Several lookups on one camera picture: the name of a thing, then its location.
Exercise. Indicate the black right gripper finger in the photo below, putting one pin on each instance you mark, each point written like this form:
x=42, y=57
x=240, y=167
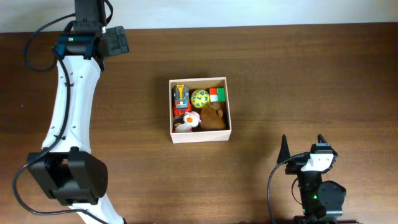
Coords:
x=284, y=152
x=321, y=140

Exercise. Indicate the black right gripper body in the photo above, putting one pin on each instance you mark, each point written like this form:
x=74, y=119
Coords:
x=295, y=167

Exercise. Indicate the brown plush toy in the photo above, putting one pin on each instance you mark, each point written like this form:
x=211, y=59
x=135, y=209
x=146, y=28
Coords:
x=213, y=117

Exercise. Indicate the colourful two-by-two puzzle cube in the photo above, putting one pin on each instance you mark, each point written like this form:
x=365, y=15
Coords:
x=217, y=95

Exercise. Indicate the white pink duck toy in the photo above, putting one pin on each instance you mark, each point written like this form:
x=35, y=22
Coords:
x=190, y=120

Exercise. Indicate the yellow ball with blue letters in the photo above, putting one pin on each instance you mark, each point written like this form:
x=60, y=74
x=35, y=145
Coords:
x=200, y=98

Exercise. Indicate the red grey toy fire truck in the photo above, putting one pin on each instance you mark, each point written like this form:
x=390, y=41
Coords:
x=181, y=100

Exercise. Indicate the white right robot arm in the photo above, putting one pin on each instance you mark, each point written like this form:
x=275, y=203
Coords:
x=321, y=201

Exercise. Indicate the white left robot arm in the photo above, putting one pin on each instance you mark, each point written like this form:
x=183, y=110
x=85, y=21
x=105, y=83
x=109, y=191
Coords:
x=65, y=168

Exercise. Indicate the pink open cardboard box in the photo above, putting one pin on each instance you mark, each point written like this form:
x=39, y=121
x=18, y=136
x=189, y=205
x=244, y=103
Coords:
x=197, y=134

